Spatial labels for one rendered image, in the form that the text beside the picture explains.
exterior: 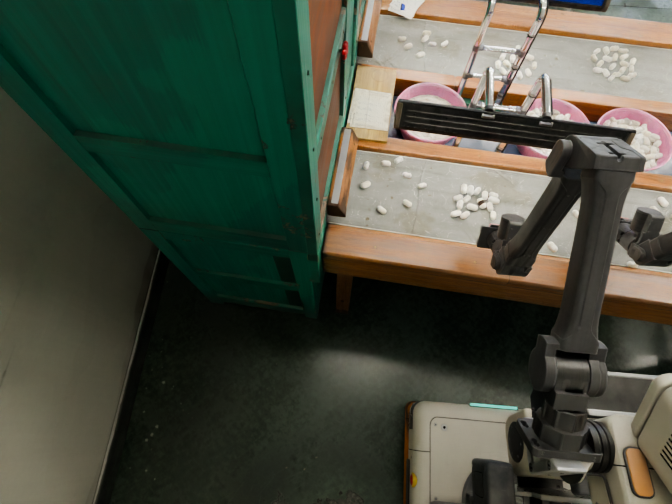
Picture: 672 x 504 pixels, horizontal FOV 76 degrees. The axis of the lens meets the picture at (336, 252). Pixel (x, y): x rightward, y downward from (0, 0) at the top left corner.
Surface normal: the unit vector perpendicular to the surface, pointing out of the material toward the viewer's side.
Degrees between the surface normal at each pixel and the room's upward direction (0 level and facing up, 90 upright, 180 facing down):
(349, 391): 0
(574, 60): 0
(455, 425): 0
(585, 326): 34
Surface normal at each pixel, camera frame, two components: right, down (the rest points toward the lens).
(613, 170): -0.07, 0.20
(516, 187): 0.00, -0.38
